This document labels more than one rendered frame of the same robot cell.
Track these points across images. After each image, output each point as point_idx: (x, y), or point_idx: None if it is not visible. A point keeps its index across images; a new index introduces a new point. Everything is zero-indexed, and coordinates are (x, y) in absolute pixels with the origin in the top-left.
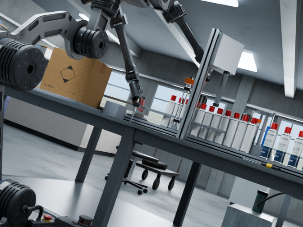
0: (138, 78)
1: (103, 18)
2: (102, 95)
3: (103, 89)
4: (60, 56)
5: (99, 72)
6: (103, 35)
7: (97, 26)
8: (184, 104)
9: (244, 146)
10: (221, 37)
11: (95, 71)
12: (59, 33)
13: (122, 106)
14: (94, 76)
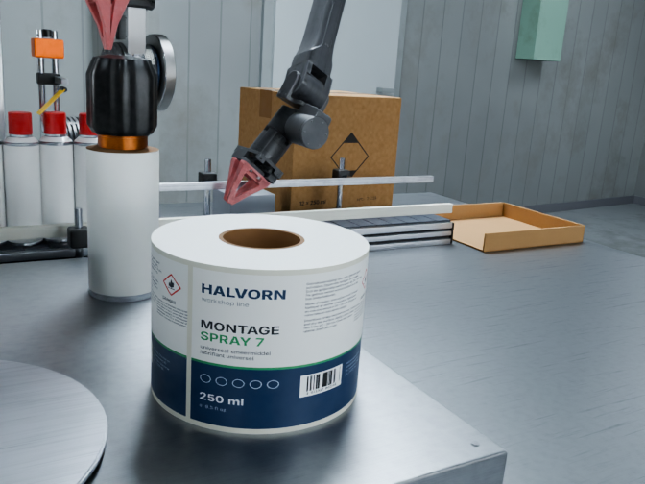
0: (285, 89)
1: (125, 17)
2: (288, 178)
3: (285, 158)
4: None
5: (257, 116)
6: (106, 51)
7: (115, 41)
8: (40, 133)
9: None
10: None
11: (247, 117)
12: None
13: (219, 194)
14: (250, 130)
